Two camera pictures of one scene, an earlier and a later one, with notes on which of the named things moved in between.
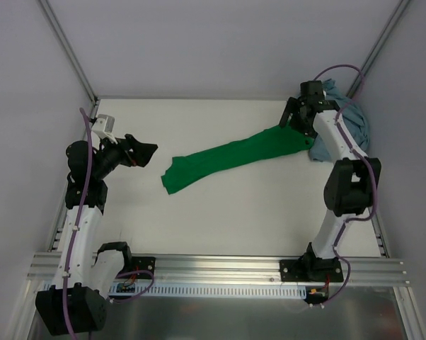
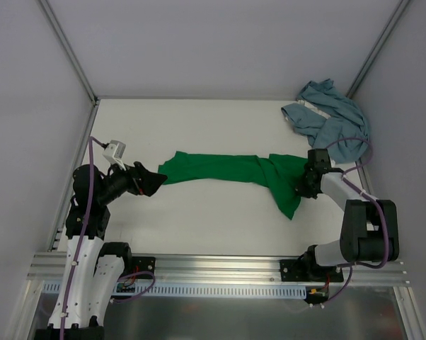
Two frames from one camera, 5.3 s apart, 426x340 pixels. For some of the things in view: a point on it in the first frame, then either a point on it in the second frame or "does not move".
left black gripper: [129, 151] -> [136, 178]
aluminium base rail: [183, 270] does not move
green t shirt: [187, 171] -> [280, 173]
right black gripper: [306, 109] -> [303, 185]
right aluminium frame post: [378, 45] does not move
